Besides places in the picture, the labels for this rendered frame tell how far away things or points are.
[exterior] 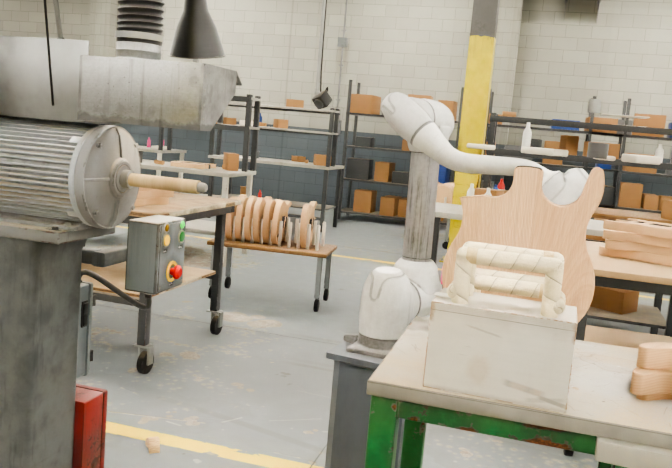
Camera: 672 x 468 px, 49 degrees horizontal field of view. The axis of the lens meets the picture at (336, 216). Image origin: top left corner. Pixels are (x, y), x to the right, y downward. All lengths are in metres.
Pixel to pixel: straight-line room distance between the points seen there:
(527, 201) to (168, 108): 0.84
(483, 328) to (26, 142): 1.14
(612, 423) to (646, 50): 11.47
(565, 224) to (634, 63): 11.02
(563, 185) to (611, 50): 10.59
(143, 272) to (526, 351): 1.10
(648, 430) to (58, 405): 1.43
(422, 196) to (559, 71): 10.23
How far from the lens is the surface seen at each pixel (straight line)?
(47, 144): 1.85
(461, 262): 1.42
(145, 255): 2.07
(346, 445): 2.48
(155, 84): 1.64
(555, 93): 12.61
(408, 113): 2.34
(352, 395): 2.41
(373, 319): 2.37
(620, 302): 5.48
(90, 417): 2.21
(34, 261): 1.91
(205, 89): 1.59
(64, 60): 1.86
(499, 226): 1.76
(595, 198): 1.75
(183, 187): 1.76
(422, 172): 2.50
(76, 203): 1.80
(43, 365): 2.01
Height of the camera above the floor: 1.41
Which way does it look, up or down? 7 degrees down
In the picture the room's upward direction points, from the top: 5 degrees clockwise
